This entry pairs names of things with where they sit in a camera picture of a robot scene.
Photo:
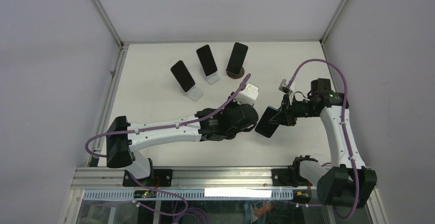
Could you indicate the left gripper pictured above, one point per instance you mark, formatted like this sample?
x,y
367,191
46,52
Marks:
x,y
231,104

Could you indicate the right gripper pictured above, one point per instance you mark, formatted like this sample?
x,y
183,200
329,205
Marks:
x,y
285,116

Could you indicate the black phone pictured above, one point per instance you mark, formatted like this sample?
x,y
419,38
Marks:
x,y
207,60
264,127
237,57
182,75

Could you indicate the white folding phone stand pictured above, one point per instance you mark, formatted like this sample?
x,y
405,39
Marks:
x,y
212,78

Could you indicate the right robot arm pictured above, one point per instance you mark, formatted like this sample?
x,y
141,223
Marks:
x,y
348,182

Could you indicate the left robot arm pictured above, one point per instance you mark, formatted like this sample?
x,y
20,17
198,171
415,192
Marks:
x,y
125,140

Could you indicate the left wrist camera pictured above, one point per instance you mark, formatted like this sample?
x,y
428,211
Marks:
x,y
247,95

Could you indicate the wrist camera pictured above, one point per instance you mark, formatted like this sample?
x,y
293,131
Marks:
x,y
247,95
288,89

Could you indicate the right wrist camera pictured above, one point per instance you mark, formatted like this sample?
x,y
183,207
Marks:
x,y
288,89

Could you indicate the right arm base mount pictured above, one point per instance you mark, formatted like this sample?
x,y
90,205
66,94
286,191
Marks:
x,y
295,177

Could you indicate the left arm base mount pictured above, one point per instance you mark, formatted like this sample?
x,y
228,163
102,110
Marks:
x,y
160,177

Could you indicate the aluminium frame rail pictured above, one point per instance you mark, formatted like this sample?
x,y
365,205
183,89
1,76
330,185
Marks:
x,y
183,178

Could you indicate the white slotted cable duct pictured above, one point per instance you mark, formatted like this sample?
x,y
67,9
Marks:
x,y
192,194

